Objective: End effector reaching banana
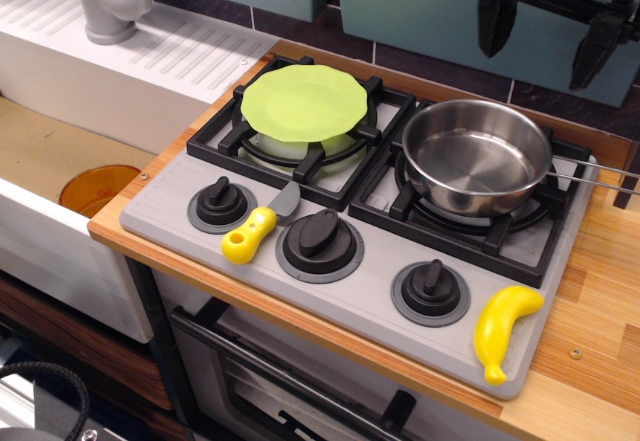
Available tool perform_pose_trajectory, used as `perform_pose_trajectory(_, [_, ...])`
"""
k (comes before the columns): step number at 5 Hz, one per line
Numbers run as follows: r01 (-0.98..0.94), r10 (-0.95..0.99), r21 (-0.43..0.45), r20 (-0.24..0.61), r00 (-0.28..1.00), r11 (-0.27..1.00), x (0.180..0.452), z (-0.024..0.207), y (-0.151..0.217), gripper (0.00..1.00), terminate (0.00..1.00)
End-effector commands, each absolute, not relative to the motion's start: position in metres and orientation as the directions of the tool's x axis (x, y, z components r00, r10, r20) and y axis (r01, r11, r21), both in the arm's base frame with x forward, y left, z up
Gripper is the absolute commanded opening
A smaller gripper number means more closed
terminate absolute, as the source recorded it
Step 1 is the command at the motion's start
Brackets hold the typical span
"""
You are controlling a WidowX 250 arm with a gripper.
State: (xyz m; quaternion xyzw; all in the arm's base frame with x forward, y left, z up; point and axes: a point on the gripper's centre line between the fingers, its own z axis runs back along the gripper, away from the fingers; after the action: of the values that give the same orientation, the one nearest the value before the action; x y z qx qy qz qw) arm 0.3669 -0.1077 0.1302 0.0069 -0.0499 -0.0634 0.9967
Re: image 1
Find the grey toy faucet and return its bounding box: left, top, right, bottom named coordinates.
left=80, top=0, right=152, bottom=45

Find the right teal wall cabinet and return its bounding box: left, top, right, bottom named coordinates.
left=333, top=0, right=640, bottom=108

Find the black burner grate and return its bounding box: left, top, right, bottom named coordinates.
left=349, top=119, right=591, bottom=287
left=187, top=56, right=416, bottom=211

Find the grey toy stove top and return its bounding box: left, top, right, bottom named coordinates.
left=118, top=55, right=600, bottom=402

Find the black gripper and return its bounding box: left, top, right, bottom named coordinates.
left=477, top=0, right=639, bottom=91

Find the toy oven door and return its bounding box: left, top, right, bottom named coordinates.
left=168, top=296, right=501, bottom=441

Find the black braided foreground cable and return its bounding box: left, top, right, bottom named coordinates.
left=0, top=361, right=90, bottom=441

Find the stainless steel pan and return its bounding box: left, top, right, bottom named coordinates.
left=401, top=100, right=635, bottom=217

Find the right black stove knob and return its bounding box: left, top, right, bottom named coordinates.
left=391, top=259, right=471, bottom=328

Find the right black burner grate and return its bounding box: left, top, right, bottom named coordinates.
left=349, top=119, right=591, bottom=287

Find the middle black stove knob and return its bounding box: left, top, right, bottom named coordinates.
left=276, top=209, right=364, bottom=284

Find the left black burner grate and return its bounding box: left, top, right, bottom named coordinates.
left=187, top=56, right=416, bottom=211

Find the white toy sink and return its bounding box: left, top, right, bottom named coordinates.
left=1, top=0, right=275, bottom=343

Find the yellow toy banana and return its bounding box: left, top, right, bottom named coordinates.
left=473, top=286, right=544, bottom=386

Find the light green plastic plate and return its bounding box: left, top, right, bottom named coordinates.
left=240, top=65, right=368, bottom=143

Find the orange plastic bowl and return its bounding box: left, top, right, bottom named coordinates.
left=59, top=165, right=141, bottom=218

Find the left black stove knob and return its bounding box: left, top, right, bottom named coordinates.
left=187, top=176, right=257, bottom=235

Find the yellow handled toy knife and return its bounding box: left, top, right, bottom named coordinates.
left=221, top=181, right=300, bottom=265

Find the black stove knob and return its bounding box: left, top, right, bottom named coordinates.
left=391, top=259, right=471, bottom=328
left=276, top=209, right=364, bottom=284
left=187, top=176, right=257, bottom=235

